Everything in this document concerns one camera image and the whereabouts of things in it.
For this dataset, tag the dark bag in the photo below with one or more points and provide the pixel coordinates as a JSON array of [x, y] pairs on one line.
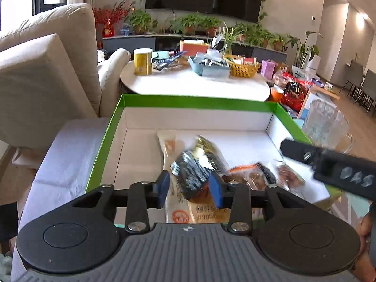
[[8, 220]]

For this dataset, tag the beige sofa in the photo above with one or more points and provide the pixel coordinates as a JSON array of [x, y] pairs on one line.
[[44, 79]]

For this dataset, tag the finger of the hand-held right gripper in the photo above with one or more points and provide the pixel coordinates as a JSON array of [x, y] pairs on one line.
[[293, 149]]

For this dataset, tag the black gold snack packet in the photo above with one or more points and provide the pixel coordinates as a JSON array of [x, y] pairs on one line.
[[205, 149]]

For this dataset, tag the orange box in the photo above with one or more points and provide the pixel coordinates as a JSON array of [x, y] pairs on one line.
[[192, 48]]

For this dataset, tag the person's right hand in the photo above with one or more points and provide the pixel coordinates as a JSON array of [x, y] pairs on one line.
[[364, 226]]

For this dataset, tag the white blue cardboard box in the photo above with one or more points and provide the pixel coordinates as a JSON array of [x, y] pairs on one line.
[[311, 102]]

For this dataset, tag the red snack bag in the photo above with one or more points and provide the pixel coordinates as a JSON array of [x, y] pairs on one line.
[[293, 97]]

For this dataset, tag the blue white small vase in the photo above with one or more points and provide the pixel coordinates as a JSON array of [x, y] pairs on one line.
[[125, 30]]

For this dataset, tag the blue plastic basket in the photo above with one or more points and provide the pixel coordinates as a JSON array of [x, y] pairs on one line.
[[211, 71]]

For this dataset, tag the spider plant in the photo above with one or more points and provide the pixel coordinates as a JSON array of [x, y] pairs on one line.
[[230, 36]]

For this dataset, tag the white air purifier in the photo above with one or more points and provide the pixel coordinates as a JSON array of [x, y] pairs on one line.
[[313, 63]]

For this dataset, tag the orange cup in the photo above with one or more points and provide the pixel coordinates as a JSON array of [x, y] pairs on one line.
[[276, 94]]

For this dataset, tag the round white table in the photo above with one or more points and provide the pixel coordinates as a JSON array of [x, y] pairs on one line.
[[191, 85]]

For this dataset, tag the yellow canister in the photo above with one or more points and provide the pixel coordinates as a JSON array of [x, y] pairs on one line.
[[143, 63]]

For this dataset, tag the long beige snack packet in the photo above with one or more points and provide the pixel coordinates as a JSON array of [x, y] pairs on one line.
[[199, 211]]

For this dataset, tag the yellow wicker basket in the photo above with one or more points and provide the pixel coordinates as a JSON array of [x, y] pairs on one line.
[[243, 70]]

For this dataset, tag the dark television cabinet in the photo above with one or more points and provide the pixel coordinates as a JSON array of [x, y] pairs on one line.
[[126, 43]]

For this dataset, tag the dark blue packet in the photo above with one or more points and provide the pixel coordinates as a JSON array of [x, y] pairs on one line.
[[167, 62]]

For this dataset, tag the glass pitcher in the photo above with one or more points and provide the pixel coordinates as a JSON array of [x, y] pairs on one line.
[[323, 123]]

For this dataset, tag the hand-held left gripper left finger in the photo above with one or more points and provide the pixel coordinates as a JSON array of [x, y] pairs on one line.
[[164, 189]]

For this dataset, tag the mint green container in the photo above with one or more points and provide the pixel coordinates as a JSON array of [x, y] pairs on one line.
[[161, 55]]

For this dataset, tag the row of potted plants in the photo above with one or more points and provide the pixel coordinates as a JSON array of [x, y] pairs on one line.
[[191, 22]]

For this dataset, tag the grey dining chair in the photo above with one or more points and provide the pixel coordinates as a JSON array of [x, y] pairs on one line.
[[354, 72], [368, 85]]

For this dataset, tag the orange brown snack packet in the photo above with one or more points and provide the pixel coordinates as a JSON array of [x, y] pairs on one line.
[[241, 177]]

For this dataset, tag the purple box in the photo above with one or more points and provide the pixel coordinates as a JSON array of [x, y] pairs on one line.
[[268, 70]]

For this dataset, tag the red flower arrangement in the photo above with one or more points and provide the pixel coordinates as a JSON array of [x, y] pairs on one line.
[[108, 14]]

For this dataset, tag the large leafy floor plant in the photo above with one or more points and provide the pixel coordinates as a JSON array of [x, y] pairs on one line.
[[302, 50]]

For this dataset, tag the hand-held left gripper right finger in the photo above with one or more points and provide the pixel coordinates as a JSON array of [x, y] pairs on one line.
[[216, 188]]

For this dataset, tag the green cardboard box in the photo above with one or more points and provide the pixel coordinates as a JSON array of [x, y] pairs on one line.
[[188, 102]]

